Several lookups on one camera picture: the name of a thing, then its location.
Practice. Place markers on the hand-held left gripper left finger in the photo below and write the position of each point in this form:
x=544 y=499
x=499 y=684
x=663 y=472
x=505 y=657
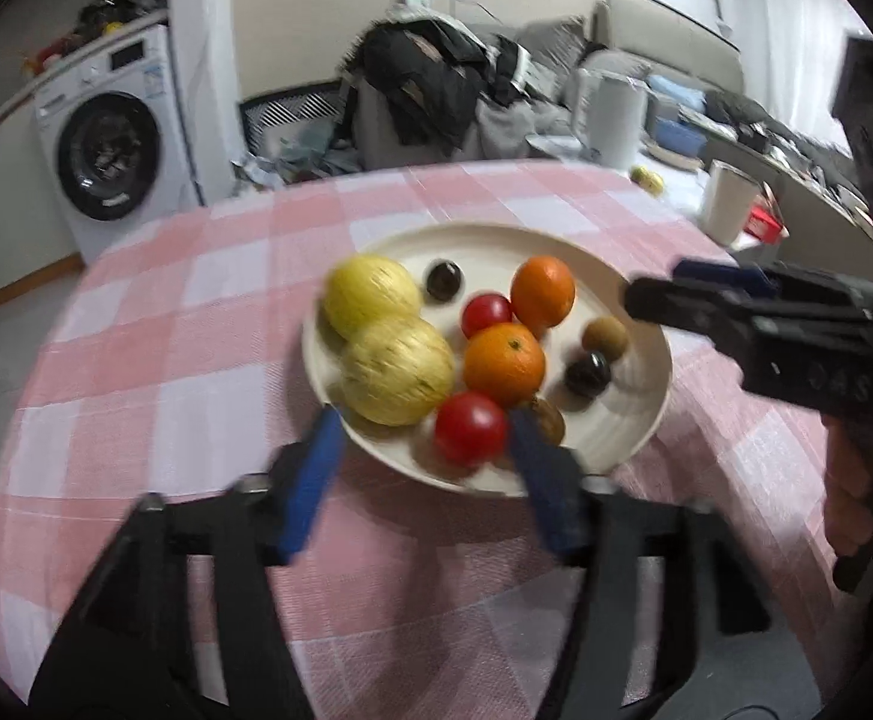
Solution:
x=309 y=480

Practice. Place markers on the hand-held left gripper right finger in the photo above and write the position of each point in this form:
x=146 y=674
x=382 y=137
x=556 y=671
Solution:
x=549 y=480

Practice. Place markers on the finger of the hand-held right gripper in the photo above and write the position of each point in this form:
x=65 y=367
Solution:
x=729 y=274
x=676 y=304

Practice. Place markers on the brown round kiwi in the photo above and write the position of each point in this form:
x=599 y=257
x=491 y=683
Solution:
x=546 y=416
x=605 y=335

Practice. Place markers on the red tomato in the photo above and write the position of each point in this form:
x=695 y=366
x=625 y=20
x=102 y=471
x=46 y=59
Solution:
x=486 y=315
x=470 y=427

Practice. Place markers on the dark purple plum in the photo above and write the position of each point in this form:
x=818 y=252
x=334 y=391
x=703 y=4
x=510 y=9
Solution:
x=588 y=373
x=444 y=280

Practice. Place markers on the orange mandarin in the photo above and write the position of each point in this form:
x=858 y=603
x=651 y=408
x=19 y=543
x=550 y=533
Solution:
x=504 y=364
x=543 y=292

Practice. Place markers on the speckled yellow guava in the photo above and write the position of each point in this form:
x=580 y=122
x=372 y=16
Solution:
x=369 y=292
x=399 y=371

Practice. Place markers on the cream round plate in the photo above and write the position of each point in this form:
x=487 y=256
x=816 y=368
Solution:
x=481 y=247

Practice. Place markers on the person's right hand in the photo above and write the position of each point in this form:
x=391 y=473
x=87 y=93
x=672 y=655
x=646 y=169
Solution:
x=852 y=495

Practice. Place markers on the red box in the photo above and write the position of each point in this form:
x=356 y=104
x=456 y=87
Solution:
x=766 y=221

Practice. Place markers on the white cup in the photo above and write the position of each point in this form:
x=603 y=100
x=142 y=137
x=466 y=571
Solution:
x=729 y=202

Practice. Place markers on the small yellow fruit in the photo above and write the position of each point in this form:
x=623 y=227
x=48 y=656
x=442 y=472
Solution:
x=654 y=181

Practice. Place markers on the small green fruit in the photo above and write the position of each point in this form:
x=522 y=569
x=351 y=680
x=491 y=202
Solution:
x=636 y=172

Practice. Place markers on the pink checked tablecloth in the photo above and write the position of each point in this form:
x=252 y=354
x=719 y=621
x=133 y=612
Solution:
x=181 y=390

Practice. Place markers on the white electric kettle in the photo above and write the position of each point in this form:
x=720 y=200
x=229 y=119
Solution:
x=616 y=120

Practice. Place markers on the beige sofa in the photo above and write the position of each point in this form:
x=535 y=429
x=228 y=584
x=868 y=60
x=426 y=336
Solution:
x=676 y=45

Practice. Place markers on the grey garment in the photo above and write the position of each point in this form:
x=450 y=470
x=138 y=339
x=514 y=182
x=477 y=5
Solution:
x=511 y=127

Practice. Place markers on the pile of paper bags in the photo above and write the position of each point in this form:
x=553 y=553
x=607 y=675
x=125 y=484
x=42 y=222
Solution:
x=294 y=161

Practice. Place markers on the grey chair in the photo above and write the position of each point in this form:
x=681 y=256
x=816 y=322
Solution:
x=376 y=135

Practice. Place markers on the black patterned basket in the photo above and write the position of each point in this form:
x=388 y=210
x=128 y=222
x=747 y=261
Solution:
x=286 y=116

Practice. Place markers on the white washing machine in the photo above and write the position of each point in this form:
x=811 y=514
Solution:
x=114 y=127

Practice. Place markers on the dark cooking pot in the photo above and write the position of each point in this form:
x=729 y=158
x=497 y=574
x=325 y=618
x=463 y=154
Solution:
x=110 y=7

